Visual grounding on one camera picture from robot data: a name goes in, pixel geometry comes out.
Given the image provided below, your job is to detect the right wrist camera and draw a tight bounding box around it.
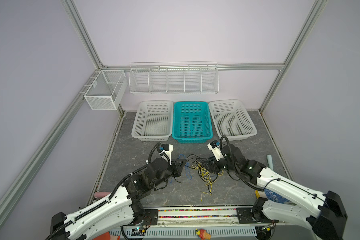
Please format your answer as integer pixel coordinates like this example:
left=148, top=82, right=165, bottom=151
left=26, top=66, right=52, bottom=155
left=207, top=140, right=224, bottom=161

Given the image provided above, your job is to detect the pink object at edge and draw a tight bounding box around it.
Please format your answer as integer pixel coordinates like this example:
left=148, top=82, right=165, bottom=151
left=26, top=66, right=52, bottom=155
left=94, top=192, right=111, bottom=199

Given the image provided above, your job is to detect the white plastic basket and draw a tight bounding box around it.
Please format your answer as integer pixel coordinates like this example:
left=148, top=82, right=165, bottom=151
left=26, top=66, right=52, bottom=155
left=209, top=100, right=258, bottom=141
left=132, top=101, right=174, bottom=142

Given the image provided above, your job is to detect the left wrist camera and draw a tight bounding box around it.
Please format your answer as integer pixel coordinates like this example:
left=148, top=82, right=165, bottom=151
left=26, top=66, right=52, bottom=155
left=159, top=144, right=173, bottom=165

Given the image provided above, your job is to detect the white mesh wall box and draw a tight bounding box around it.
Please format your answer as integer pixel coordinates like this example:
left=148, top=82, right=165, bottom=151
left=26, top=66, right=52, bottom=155
left=84, top=70, right=128, bottom=111

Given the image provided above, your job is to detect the black cable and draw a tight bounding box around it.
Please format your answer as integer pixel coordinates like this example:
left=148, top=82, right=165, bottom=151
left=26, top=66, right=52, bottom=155
left=167, top=153, right=220, bottom=195

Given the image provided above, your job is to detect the aluminium frame post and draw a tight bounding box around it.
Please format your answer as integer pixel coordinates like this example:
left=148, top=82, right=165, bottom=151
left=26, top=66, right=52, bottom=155
left=259, top=0, right=328, bottom=114

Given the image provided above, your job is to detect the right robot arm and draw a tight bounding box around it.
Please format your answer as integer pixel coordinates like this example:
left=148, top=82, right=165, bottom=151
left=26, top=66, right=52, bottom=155
left=205, top=141, right=348, bottom=240

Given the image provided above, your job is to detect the blue white patterned cloth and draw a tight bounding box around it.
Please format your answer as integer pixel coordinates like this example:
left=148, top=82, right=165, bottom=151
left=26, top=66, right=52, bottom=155
left=255, top=189, right=290, bottom=204

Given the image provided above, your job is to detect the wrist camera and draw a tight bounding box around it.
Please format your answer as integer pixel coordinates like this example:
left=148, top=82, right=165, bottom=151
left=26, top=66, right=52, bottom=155
left=207, top=140, right=224, bottom=161
left=159, top=144, right=173, bottom=165

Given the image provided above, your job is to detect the white plastic basket right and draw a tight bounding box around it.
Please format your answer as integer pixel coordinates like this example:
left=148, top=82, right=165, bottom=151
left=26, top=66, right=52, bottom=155
left=209, top=100, right=258, bottom=141

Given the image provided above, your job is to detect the blue cable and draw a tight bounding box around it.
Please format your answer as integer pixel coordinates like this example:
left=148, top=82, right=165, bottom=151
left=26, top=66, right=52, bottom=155
left=178, top=153, right=194, bottom=181

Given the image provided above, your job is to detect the red yellow toy figure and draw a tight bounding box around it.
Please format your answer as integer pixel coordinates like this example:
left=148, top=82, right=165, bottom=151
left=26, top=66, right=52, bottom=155
left=196, top=229, right=212, bottom=240

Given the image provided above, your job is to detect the white plastic basket left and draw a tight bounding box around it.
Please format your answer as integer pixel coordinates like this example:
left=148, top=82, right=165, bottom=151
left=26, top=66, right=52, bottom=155
left=132, top=101, right=174, bottom=142

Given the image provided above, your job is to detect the teal plastic basket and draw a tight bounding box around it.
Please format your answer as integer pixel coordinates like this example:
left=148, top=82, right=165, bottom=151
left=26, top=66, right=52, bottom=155
left=172, top=102, right=213, bottom=144

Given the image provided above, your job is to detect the white wire wall rack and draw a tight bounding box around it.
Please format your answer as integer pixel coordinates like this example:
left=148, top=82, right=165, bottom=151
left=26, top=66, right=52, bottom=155
left=129, top=62, right=220, bottom=95

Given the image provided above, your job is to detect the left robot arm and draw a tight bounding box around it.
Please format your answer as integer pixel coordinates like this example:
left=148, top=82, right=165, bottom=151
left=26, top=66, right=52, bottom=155
left=47, top=158, right=186, bottom=240

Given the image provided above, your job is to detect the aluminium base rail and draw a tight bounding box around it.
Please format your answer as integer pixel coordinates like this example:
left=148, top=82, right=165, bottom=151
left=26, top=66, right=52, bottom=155
left=106, top=207, right=279, bottom=240

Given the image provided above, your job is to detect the light blue scoop tool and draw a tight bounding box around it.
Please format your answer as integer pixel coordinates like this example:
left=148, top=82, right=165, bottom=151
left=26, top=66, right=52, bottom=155
left=267, top=155, right=274, bottom=171

